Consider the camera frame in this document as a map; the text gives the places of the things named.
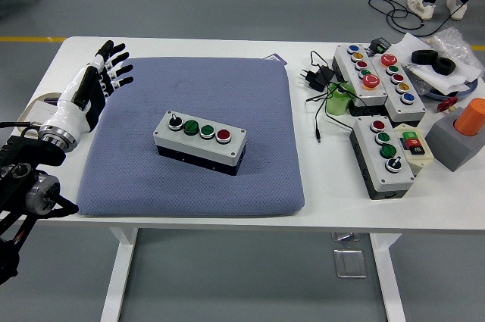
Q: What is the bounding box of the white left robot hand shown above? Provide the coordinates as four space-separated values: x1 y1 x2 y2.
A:
44 39 135 138

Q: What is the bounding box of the grey four-button control box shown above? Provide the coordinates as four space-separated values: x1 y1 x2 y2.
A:
152 111 249 177
349 115 416 201

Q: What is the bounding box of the white oval tray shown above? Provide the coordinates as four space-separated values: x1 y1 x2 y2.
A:
22 90 64 136

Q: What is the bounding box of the blue-grey padded mat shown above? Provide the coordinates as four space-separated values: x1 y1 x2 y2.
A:
75 57 306 219

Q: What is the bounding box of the white table leg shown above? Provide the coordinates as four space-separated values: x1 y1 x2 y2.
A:
99 227 139 322
369 233 408 322

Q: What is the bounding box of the purple label card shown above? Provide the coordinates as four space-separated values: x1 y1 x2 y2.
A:
263 52 288 66

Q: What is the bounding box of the black power adapter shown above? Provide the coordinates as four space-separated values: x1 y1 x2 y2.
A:
300 64 336 93

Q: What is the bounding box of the green cylinder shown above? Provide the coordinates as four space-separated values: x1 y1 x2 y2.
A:
325 82 357 117

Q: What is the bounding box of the small metal floor socket plate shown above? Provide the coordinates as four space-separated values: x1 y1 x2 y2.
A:
331 231 361 243

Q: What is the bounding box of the small black connector module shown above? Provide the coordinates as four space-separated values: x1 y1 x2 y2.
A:
368 36 393 55

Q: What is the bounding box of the large metal floor socket plate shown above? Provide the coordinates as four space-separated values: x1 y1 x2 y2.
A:
333 248 369 280

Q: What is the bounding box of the round grey plate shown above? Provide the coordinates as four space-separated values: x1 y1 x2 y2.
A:
407 71 483 102

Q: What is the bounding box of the grey block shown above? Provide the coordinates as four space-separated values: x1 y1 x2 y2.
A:
424 106 485 173

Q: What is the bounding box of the white foam sheet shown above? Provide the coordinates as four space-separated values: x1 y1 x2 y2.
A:
390 32 484 96

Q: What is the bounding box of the clear bubble wrap bag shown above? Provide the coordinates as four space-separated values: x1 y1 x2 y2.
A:
427 27 485 77

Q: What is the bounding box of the orange cylinder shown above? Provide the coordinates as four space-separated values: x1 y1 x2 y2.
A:
453 97 485 138

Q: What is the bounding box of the white wall switch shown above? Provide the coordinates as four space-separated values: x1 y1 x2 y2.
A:
30 102 58 127

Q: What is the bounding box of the black adapter cable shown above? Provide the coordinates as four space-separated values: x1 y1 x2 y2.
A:
305 50 355 145

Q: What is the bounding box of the cream three-button switch box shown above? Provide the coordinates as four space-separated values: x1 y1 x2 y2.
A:
393 123 434 177

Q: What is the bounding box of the black foam ring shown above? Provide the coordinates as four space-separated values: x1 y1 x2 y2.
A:
411 48 439 66
431 56 458 77

